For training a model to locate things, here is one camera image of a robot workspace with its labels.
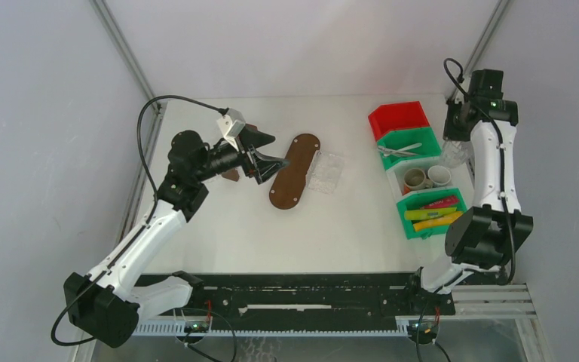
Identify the green bin with toothbrushes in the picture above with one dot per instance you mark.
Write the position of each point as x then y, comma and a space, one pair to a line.
399, 139

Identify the green bin with toothpaste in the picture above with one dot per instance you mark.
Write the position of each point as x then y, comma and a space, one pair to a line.
418, 200

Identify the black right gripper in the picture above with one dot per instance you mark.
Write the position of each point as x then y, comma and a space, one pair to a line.
449, 133

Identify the green toothpaste tube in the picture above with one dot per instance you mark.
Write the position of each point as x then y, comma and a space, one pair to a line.
419, 214

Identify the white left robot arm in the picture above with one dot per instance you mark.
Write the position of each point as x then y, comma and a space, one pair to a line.
106, 302

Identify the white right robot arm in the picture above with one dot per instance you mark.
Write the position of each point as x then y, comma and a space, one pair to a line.
488, 235

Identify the grey ceramic cup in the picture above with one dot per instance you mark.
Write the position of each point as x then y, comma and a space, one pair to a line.
415, 179

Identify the clear glass tumbler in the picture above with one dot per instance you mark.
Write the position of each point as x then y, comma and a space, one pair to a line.
454, 153

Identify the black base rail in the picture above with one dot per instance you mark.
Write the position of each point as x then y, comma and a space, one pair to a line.
320, 303

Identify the white storage bin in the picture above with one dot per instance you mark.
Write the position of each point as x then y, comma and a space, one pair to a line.
396, 173

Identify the clear textured acrylic holder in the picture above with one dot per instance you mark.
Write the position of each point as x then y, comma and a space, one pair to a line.
325, 172

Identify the yellow toothpaste tube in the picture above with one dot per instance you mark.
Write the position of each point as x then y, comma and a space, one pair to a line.
447, 219

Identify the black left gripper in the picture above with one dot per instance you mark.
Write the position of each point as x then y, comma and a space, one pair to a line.
267, 167

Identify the red toothpaste tube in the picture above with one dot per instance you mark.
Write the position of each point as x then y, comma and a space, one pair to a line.
449, 201

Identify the brown oval wooden tray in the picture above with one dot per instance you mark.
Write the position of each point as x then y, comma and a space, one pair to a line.
289, 183

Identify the red storage bin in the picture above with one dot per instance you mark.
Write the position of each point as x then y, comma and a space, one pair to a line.
396, 116

